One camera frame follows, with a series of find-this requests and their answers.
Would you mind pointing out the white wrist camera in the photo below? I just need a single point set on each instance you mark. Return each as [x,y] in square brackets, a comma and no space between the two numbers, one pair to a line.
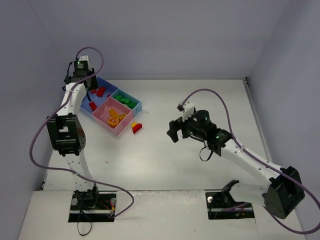
[187,109]
[83,58]

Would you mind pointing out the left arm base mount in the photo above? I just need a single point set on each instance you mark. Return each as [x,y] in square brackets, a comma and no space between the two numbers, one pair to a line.
[89,211]

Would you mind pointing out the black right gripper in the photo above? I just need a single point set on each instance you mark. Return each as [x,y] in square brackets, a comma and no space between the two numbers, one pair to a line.
[178,126]

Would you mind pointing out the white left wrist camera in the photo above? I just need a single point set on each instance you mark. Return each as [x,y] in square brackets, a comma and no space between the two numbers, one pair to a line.
[83,58]

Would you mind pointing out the light blue container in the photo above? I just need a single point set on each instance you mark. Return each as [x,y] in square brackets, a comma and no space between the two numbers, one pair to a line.
[137,108]

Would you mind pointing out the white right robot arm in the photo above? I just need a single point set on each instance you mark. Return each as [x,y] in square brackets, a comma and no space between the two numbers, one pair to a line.
[278,189]

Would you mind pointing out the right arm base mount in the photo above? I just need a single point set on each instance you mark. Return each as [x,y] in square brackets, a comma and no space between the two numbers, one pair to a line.
[221,206]

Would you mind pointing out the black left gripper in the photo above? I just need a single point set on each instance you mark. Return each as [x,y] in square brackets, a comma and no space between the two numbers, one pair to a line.
[92,82]

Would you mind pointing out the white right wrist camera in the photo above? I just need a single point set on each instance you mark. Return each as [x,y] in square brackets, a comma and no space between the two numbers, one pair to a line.
[187,109]

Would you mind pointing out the red bottom lego brick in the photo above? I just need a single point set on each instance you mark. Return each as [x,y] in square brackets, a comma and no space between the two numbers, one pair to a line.
[101,91]

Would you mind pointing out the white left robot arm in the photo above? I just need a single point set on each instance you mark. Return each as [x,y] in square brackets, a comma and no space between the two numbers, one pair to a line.
[67,135]

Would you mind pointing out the dark blue container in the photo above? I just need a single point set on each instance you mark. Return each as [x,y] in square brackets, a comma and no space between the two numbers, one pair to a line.
[97,97]

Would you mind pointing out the long yellow lego brick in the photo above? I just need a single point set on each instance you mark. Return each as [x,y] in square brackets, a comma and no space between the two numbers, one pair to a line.
[112,113]

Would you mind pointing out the pink container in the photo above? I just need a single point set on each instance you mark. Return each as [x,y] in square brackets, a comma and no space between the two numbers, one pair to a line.
[101,115]

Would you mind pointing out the green curved lego brick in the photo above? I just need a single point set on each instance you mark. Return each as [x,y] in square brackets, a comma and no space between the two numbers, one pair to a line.
[125,101]

